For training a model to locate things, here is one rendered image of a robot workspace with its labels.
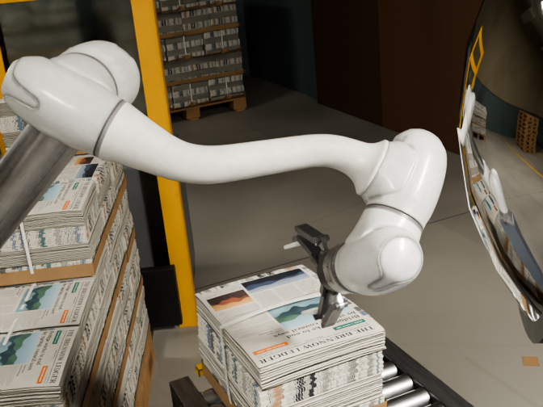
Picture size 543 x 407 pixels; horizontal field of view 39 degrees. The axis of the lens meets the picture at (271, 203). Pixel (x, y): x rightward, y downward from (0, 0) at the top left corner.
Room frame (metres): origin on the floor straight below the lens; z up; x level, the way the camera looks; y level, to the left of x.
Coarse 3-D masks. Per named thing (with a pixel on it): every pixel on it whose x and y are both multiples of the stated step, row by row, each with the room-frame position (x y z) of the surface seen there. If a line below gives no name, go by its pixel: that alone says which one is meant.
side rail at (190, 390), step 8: (176, 384) 1.58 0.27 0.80; (184, 384) 1.58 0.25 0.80; (192, 384) 1.57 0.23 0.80; (176, 392) 1.55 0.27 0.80; (184, 392) 1.54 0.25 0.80; (192, 392) 1.54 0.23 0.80; (176, 400) 1.55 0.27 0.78; (184, 400) 1.51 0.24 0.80; (192, 400) 1.51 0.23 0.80; (200, 400) 1.51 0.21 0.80
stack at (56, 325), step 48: (0, 288) 2.15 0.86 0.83; (48, 288) 2.12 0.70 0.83; (96, 288) 2.18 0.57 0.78; (0, 336) 1.85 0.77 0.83; (48, 336) 1.82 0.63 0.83; (96, 336) 2.06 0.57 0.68; (0, 384) 1.61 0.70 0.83; (48, 384) 1.59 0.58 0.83; (96, 384) 1.94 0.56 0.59; (144, 384) 2.66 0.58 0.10
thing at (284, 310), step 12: (300, 300) 1.51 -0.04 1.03; (312, 300) 1.51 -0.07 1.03; (252, 312) 1.48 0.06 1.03; (264, 312) 1.48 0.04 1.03; (276, 312) 1.47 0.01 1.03; (288, 312) 1.47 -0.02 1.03; (240, 324) 1.44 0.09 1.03; (252, 324) 1.43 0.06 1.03; (228, 336) 1.41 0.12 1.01; (228, 348) 1.43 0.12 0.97; (228, 360) 1.42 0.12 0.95; (228, 372) 1.43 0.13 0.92; (228, 396) 1.45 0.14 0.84
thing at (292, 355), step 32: (288, 320) 1.43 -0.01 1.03; (320, 320) 1.42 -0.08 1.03; (352, 320) 1.41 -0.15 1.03; (256, 352) 1.31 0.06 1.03; (288, 352) 1.30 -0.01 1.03; (320, 352) 1.31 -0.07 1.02; (352, 352) 1.34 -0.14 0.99; (256, 384) 1.28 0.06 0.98; (288, 384) 1.29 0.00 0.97; (320, 384) 1.31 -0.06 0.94; (352, 384) 1.35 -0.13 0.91
